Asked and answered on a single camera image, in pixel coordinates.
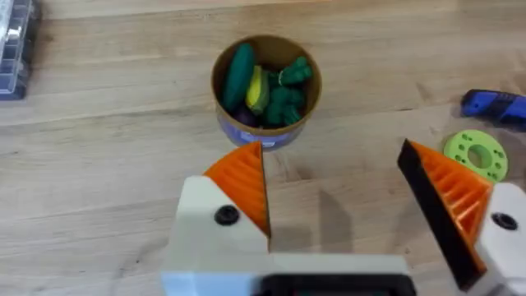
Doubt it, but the blue electric screwdriver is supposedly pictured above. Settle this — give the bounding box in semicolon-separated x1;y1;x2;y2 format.
459;88;526;124

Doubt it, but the clear plastic parts box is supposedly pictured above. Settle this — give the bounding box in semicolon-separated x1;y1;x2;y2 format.
0;0;41;101

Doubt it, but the green disc with holes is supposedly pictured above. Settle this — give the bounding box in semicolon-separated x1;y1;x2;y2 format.
442;129;510;183

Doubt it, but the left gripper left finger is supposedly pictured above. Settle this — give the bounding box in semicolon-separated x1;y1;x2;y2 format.
166;141;272;264

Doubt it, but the brown tub with toy vegetables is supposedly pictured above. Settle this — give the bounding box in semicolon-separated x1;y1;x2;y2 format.
210;34;323;150

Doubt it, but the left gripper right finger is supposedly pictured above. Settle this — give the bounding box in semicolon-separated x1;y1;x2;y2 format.
396;138;526;296

